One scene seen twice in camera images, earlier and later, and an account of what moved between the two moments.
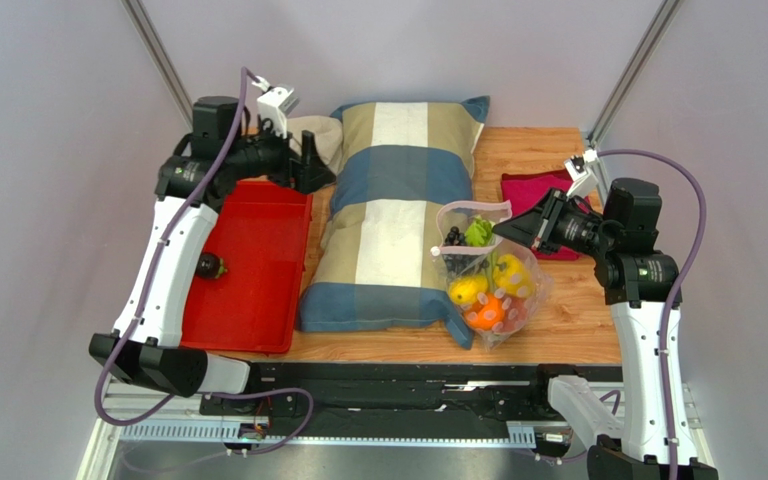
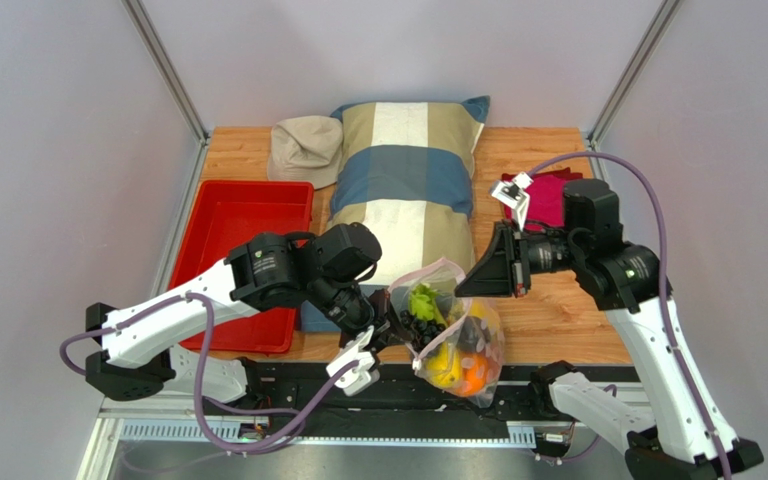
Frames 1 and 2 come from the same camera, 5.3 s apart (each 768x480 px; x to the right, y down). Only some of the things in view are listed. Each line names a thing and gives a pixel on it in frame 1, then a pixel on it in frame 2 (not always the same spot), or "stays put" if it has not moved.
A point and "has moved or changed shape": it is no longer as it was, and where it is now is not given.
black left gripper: (307, 174) → (380, 320)
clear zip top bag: (497, 284) → (454, 341)
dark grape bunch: (457, 263) → (420, 332)
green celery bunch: (478, 233) → (422, 303)
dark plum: (210, 266) → (474, 334)
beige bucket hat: (328, 138) stays put
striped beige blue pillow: (395, 164) stays put
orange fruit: (486, 313) → (472, 374)
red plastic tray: (261, 234) stays put
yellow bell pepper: (513, 277) has moved or changed shape
